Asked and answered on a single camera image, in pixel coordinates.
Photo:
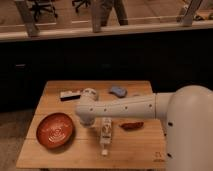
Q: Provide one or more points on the black office chair middle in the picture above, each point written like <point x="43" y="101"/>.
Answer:
<point x="81" y="2"/>

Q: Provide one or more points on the grey railing post right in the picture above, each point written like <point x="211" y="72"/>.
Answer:
<point x="190" y="10"/>

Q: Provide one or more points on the red ceramic bowl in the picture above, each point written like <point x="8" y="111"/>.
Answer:
<point x="55" y="130"/>

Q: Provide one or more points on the grey railing post middle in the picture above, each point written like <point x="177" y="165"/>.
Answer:
<point x="96" y="16"/>

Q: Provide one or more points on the grey railing post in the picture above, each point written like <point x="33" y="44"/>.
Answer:
<point x="190" y="10"/>
<point x="27" y="18"/>
<point x="96" y="16"/>

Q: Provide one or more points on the dark red chili pepper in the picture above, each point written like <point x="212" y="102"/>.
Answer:
<point x="131" y="126"/>

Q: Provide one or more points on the clear plastic bottle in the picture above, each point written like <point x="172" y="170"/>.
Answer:
<point x="105" y="135"/>

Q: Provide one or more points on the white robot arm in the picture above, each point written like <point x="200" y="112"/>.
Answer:
<point x="189" y="121"/>

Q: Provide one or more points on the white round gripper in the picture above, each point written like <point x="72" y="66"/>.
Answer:
<point x="89" y="94"/>

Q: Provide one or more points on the wooden table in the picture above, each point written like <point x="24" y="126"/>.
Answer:
<point x="140" y="149"/>

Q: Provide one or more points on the grey railing post left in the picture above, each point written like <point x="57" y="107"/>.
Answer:
<point x="27" y="18"/>

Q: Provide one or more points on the black office chair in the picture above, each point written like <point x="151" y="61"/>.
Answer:
<point x="81" y="2"/>
<point x="42" y="5"/>

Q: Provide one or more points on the black office chair left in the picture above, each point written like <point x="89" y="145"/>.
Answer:
<point x="42" y="5"/>

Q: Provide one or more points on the blue cloth piece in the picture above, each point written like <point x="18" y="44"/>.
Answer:
<point x="118" y="91"/>

